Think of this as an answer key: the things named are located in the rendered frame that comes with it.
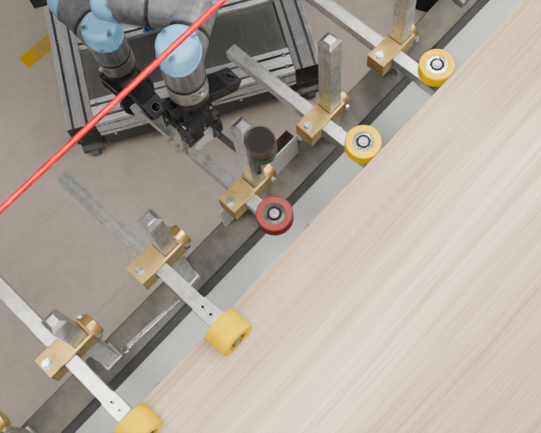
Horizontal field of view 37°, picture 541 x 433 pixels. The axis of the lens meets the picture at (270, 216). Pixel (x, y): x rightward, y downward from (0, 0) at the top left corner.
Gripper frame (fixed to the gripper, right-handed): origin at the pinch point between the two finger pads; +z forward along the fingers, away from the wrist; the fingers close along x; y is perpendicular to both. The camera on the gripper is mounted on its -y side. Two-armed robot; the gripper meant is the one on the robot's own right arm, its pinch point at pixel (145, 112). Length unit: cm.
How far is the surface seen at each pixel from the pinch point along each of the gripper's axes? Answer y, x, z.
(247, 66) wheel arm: -10.7, -24.1, -1.5
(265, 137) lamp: -37.4, -5.1, -30.5
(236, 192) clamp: -31.7, 1.2, -4.3
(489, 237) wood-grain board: -79, -26, -7
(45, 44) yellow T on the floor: 92, -12, 83
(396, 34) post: -32, -52, -3
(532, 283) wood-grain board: -91, -24, -7
